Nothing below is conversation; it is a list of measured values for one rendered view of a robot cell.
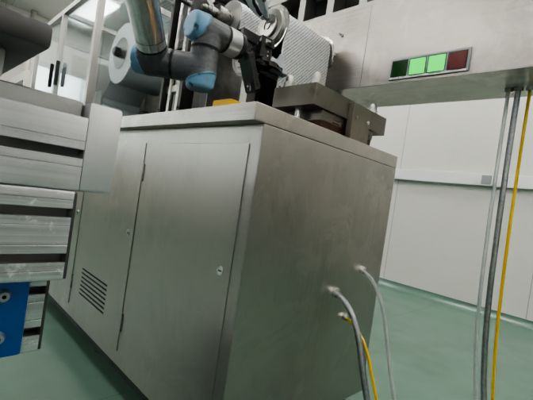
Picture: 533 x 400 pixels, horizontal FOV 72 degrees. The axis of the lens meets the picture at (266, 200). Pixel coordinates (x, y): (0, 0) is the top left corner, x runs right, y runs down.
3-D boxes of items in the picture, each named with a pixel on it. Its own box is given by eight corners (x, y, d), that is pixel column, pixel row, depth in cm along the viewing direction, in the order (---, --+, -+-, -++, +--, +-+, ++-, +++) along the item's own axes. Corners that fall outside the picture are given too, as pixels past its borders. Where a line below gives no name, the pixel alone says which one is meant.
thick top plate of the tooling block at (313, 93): (271, 107, 111) (274, 87, 110) (344, 136, 139) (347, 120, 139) (313, 103, 99) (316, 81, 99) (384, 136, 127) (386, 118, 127)
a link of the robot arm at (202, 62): (175, 90, 101) (181, 50, 101) (216, 96, 101) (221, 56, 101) (167, 81, 93) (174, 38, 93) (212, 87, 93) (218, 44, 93)
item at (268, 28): (258, 40, 121) (259, 18, 122) (262, 42, 123) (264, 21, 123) (274, 32, 116) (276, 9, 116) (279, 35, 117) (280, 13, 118)
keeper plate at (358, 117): (343, 138, 111) (349, 102, 111) (361, 145, 118) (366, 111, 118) (350, 138, 109) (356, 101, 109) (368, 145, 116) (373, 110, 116)
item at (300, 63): (274, 96, 117) (283, 38, 116) (319, 115, 133) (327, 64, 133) (276, 96, 116) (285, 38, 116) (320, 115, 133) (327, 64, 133)
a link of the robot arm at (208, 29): (178, 43, 96) (183, 10, 95) (212, 58, 103) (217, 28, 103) (196, 36, 90) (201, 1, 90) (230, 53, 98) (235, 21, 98)
